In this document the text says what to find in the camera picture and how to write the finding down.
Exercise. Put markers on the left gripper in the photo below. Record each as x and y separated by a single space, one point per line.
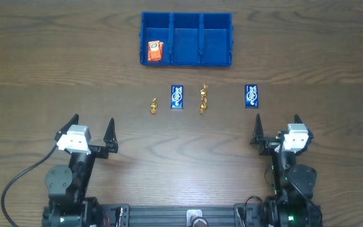
99 152

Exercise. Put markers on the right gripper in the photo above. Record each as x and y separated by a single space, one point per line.
268 146

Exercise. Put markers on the blue candy pack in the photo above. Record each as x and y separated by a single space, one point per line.
251 96
176 97

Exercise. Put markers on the gold candy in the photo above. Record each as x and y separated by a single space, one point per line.
203 108
204 90
153 106

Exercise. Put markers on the orange candy box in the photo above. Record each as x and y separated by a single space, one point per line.
153 55
162 50

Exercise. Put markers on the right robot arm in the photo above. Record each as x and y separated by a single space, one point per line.
301 179

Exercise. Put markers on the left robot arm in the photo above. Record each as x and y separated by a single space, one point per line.
58 181

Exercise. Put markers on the blue tray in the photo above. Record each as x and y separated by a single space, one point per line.
186 47

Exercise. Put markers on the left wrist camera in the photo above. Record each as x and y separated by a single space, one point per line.
74 138

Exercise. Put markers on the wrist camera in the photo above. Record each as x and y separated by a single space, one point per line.
296 137
74 138

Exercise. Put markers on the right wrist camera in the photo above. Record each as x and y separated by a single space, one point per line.
296 137

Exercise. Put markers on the mounting rail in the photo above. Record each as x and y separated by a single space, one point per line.
162 216

